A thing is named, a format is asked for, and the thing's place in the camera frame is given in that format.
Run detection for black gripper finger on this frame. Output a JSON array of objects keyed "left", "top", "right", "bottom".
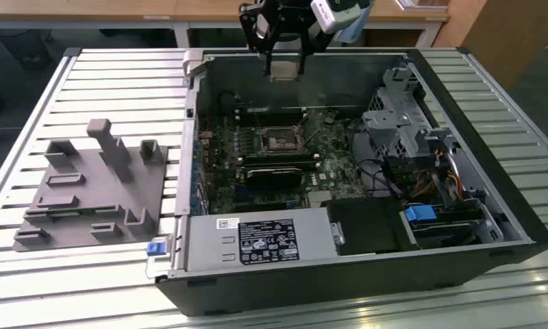
[
  {"left": 239, "top": 2, "right": 283, "bottom": 77},
  {"left": 298, "top": 23, "right": 333, "bottom": 75}
]

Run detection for blue disk carrier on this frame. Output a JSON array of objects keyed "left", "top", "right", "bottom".
[{"left": 405, "top": 204, "right": 438, "bottom": 225}]

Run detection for black CPU socket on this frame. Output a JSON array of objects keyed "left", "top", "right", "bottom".
[{"left": 256, "top": 126, "right": 305, "bottom": 153}]

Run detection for black plastic shroud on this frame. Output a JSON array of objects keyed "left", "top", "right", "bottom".
[{"left": 325, "top": 197, "right": 418, "bottom": 256}]

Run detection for green motherboard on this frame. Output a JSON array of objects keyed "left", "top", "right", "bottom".
[{"left": 194, "top": 105, "right": 385, "bottom": 215}]

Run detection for wooden cabinet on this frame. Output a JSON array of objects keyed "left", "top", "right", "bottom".
[{"left": 431, "top": 0, "right": 548, "bottom": 88}]

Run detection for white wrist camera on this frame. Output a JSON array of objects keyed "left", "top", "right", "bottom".
[{"left": 310, "top": 0, "right": 363, "bottom": 35}]

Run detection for silver square CPU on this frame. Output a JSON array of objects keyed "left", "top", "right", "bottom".
[{"left": 271, "top": 60, "right": 301, "bottom": 83}]

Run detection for grey plastic parts rack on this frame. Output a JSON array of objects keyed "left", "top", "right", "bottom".
[{"left": 11, "top": 118, "right": 170, "bottom": 254}]

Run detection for coloured wire bundle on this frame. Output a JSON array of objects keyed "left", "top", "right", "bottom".
[{"left": 409, "top": 167, "right": 466, "bottom": 204}]

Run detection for black graphics card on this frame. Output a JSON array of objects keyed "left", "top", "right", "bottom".
[{"left": 244, "top": 165, "right": 306, "bottom": 191}]

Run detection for silver power supply with label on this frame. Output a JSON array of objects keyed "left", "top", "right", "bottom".
[{"left": 182, "top": 208, "right": 341, "bottom": 273}]

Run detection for wooden desk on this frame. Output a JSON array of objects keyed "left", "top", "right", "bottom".
[{"left": 0, "top": 0, "right": 451, "bottom": 49}]

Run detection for green RAM stick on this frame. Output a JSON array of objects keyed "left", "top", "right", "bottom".
[{"left": 48, "top": 210, "right": 98, "bottom": 218}]

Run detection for small silver heat sink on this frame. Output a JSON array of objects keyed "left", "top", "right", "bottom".
[{"left": 307, "top": 191, "right": 333, "bottom": 207}]

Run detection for black mesh waste bin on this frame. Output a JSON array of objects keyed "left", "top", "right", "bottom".
[{"left": 0, "top": 29, "right": 55, "bottom": 70}]

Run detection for black open PC case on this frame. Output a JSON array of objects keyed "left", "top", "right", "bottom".
[{"left": 152, "top": 47, "right": 548, "bottom": 318}]

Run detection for silver metal drive cage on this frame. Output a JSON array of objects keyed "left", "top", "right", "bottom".
[{"left": 361, "top": 66, "right": 463, "bottom": 160}]

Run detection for white paper tray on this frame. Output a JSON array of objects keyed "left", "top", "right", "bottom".
[{"left": 395, "top": 0, "right": 451, "bottom": 12}]

